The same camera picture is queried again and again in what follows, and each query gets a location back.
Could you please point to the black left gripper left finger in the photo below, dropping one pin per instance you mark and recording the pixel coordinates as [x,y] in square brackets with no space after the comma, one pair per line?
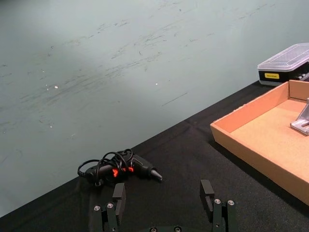
[118,203]

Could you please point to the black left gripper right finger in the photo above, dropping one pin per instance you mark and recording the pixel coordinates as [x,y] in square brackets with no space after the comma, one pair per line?
[217,210]

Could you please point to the black table cloth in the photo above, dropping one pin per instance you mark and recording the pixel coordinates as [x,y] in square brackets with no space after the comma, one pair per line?
[181,169]

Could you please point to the shallow brown cardboard tray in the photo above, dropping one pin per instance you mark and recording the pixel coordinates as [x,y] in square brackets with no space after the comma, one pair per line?
[265,145]

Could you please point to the clear plastic case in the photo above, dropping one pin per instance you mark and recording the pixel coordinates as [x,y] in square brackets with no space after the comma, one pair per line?
[285,65]

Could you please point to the grey metal bracket piece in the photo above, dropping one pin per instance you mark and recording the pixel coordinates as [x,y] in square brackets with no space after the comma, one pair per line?
[301,120]

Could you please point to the plain pale wall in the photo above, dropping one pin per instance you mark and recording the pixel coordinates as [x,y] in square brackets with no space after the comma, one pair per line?
[120,72]

